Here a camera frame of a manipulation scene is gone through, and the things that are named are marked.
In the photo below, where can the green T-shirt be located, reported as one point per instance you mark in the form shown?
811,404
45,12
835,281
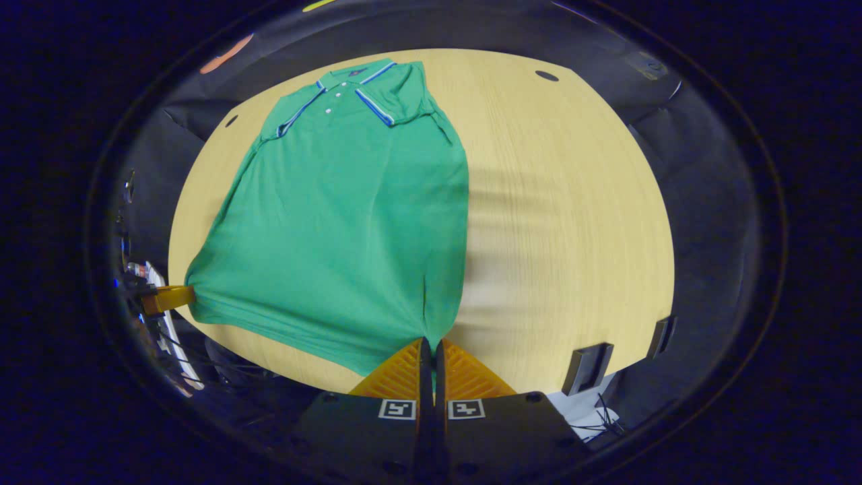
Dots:
337,222

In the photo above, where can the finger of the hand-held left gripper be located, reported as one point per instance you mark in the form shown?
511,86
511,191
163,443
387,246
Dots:
168,298

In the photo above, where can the grey tape patch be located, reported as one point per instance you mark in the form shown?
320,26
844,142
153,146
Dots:
645,65

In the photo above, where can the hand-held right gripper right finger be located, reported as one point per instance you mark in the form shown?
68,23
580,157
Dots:
498,438

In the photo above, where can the black table bracket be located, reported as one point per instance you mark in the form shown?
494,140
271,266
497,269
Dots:
587,369
661,337

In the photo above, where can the black backdrop cloth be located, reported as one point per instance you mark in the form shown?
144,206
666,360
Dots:
707,168

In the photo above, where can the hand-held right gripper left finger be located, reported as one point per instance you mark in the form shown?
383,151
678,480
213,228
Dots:
377,438

